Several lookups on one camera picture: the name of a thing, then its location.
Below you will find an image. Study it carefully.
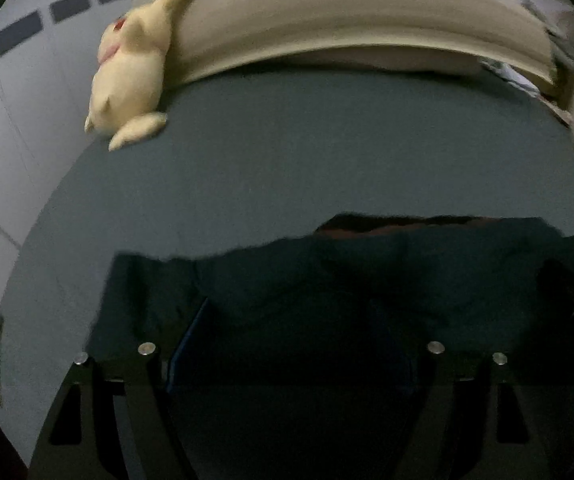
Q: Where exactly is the dark navy winter jacket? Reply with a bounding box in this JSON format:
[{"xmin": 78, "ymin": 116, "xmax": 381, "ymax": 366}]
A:
[{"xmin": 87, "ymin": 218, "xmax": 574, "ymax": 479}]

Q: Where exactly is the grey bed sheet mattress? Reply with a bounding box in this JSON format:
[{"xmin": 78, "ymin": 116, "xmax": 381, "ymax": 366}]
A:
[{"xmin": 0, "ymin": 70, "xmax": 574, "ymax": 460}]

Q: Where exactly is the yellow Pikachu plush toy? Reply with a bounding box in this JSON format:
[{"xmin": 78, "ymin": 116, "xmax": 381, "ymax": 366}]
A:
[{"xmin": 84, "ymin": 0, "xmax": 191, "ymax": 152}]

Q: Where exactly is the white crumpled cloth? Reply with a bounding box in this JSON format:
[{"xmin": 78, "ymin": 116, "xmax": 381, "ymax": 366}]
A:
[{"xmin": 479, "ymin": 58, "xmax": 542, "ymax": 99}]

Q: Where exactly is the white wardrobe with dark panels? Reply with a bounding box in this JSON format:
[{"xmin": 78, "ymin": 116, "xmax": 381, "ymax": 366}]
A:
[{"xmin": 0, "ymin": 0, "xmax": 130, "ymax": 302}]

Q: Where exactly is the beige upholstered headboard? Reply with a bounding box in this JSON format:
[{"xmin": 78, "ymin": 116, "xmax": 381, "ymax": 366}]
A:
[{"xmin": 165, "ymin": 0, "xmax": 554, "ymax": 87}]

